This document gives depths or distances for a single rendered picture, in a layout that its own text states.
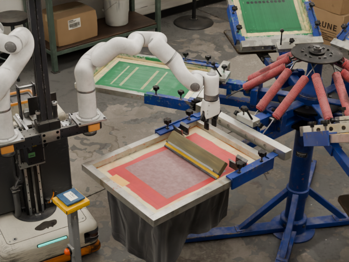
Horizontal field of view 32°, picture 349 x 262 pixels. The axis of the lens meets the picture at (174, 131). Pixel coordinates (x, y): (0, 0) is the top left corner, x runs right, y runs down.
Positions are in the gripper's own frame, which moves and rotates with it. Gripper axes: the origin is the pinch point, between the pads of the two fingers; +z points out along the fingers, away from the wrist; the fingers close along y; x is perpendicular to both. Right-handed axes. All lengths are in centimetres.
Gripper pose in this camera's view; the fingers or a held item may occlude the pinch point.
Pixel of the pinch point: (210, 124)
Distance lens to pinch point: 314.9
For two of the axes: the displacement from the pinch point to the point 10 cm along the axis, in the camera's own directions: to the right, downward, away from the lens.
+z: 0.1, 8.6, 5.0
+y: -7.6, 3.3, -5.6
